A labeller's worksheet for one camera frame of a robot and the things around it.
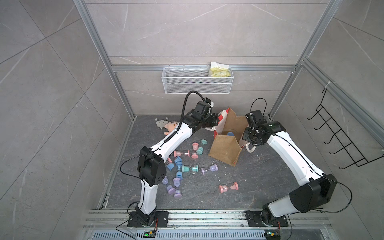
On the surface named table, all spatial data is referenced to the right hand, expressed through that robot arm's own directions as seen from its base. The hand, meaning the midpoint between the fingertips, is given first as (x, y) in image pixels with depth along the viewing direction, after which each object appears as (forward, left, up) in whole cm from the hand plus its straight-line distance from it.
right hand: (250, 136), depth 81 cm
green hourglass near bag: (+3, +27, -18) cm, 33 cm away
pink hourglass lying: (+1, +42, -19) cm, 46 cm away
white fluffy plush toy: (+26, +56, -17) cm, 64 cm away
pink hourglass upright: (+7, +31, -20) cm, 37 cm away
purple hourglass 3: (-22, +44, -17) cm, 52 cm away
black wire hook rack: (-20, -36, +11) cm, 42 cm away
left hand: (+9, +15, +7) cm, 19 cm away
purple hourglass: (-24, +40, -18) cm, 51 cm away
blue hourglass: (+9, +8, -9) cm, 15 cm away
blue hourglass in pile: (-4, +41, -19) cm, 46 cm away
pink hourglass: (-22, +16, -17) cm, 32 cm away
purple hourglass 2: (-10, +20, -18) cm, 29 cm away
